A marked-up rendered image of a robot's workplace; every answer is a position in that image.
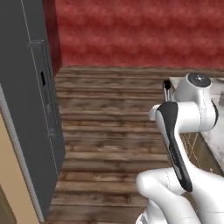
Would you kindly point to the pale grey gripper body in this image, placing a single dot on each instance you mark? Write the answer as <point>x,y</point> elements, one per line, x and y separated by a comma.
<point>169,92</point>

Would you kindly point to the dark grey fridge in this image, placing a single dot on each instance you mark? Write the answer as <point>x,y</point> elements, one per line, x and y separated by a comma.
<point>23,87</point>

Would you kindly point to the beige cupboard side panel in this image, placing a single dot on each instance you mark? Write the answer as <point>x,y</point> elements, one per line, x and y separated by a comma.
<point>11,175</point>

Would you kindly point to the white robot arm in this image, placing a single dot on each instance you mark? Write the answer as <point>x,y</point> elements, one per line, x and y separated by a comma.
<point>192,116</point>

